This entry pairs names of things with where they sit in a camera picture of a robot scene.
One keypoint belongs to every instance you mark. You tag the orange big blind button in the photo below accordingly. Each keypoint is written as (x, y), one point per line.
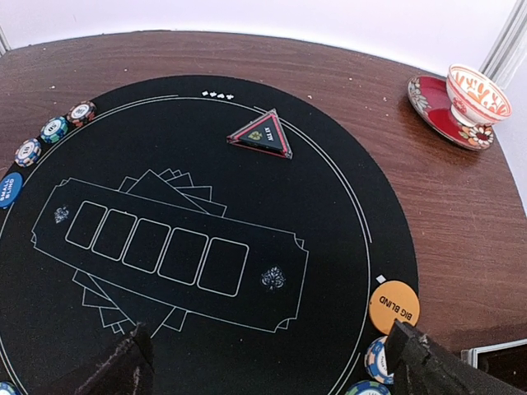
(393, 301)

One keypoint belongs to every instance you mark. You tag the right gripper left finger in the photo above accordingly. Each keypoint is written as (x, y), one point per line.
(126, 368)

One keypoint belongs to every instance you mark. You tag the aluminium frame post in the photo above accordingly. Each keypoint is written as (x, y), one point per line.
(509, 49)
(4, 45)

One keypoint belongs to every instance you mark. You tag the left aluminium frame post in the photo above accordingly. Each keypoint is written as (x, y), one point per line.
(4, 45)

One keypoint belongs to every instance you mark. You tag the single green blue poker chip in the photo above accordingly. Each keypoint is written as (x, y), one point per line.
(54, 130)

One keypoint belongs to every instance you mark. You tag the red floral saucer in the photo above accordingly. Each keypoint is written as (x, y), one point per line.
(429, 98)

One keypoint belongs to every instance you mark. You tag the red black triangular all-in marker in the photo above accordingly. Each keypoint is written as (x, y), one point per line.
(264, 134)

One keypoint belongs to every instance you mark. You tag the aluminium poker chip case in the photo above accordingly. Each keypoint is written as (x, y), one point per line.
(504, 361)

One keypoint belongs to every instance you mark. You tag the single white blue poker chip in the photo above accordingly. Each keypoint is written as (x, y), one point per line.
(28, 152)

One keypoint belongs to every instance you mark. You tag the right aluminium frame post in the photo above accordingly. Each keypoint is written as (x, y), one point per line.
(509, 49)

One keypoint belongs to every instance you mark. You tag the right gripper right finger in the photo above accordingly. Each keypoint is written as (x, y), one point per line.
(421, 366)

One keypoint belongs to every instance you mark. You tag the blue small blind button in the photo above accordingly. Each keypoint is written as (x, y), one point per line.
(11, 186)

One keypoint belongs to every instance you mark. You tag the red white patterned tea bowl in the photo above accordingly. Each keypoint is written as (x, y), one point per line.
(475, 99)

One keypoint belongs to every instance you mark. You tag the single brown 100 poker chip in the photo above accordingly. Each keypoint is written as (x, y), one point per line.
(82, 113)

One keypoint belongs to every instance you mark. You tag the round black poker mat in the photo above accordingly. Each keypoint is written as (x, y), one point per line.
(252, 273)

